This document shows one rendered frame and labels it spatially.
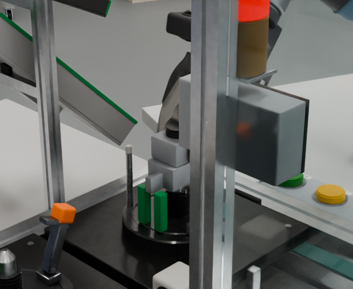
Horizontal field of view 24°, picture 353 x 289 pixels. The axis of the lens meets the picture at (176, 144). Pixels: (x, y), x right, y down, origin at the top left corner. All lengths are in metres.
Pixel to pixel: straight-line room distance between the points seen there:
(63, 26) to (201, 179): 4.49
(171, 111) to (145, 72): 3.38
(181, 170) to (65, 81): 0.24
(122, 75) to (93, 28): 0.84
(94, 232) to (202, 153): 0.34
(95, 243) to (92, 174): 0.42
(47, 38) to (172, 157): 0.23
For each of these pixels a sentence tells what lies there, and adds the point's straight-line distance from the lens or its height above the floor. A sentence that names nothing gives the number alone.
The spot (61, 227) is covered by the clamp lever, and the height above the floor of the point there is 1.05.
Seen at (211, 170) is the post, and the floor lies 1.18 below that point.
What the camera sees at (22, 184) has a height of 0.86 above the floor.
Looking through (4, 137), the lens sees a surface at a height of 0.86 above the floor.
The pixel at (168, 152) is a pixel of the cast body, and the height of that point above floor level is 1.09.
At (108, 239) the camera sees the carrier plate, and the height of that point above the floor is 0.97.
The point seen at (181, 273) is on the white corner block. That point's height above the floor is 0.99.
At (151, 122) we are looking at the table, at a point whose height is 0.85.
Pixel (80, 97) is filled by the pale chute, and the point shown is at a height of 1.08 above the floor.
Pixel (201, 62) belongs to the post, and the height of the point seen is 1.28.
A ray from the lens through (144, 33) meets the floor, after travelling 5.04.
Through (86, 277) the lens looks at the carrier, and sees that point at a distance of 0.97.
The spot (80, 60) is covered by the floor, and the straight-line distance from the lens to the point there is 4.60.
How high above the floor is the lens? 1.51
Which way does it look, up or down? 25 degrees down
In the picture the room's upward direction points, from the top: straight up
